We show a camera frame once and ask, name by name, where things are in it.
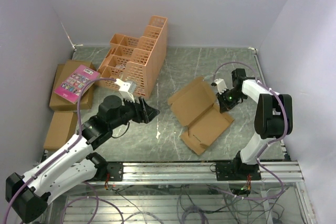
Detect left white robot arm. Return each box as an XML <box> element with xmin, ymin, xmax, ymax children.
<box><xmin>5</xmin><ymin>95</ymin><xmax>160</xmax><ymax>223</ymax></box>

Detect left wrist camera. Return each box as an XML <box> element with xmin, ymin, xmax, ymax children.
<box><xmin>115</xmin><ymin>79</ymin><xmax>137</xmax><ymax>103</ymax></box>

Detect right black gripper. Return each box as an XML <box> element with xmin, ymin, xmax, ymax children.
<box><xmin>216</xmin><ymin>88</ymin><xmax>246</xmax><ymax>113</ymax></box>

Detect brown cardboard box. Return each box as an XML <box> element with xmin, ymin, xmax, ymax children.
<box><xmin>167</xmin><ymin>76</ymin><xmax>234</xmax><ymax>155</ymax></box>

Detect large closed cardboard box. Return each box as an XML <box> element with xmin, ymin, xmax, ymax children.
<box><xmin>49</xmin><ymin>60</ymin><xmax>98</xmax><ymax>111</ymax></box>

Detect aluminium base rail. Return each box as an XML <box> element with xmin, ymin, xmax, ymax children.
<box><xmin>60</xmin><ymin>161</ymin><xmax>305</xmax><ymax>185</ymax></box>

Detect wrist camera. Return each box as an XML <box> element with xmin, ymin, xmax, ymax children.
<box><xmin>211</xmin><ymin>78</ymin><xmax>228</xmax><ymax>94</ymax></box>
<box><xmin>115</xmin><ymin>79</ymin><xmax>137</xmax><ymax>103</ymax></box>

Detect pink book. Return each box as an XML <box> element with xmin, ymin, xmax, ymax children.
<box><xmin>54</xmin><ymin>64</ymin><xmax>100</xmax><ymax>104</ymax></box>

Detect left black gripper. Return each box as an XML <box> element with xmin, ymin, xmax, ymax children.
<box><xmin>109</xmin><ymin>93</ymin><xmax>160</xmax><ymax>130</ymax></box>

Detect small closed cardboard box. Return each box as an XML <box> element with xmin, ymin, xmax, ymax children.
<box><xmin>44</xmin><ymin>111</ymin><xmax>78</xmax><ymax>151</ymax></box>

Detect orange plastic organizer rack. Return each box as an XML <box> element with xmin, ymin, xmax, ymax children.
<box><xmin>98</xmin><ymin>16</ymin><xmax>168</xmax><ymax>99</ymax></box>

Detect tangled floor cables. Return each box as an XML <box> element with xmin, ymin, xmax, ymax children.
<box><xmin>60</xmin><ymin>182</ymin><xmax>289</xmax><ymax>224</ymax></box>

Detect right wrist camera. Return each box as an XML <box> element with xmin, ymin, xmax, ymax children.
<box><xmin>211</xmin><ymin>78</ymin><xmax>228</xmax><ymax>94</ymax></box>

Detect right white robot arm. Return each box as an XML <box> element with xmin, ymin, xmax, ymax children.
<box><xmin>212</xmin><ymin>68</ymin><xmax>293</xmax><ymax>181</ymax></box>

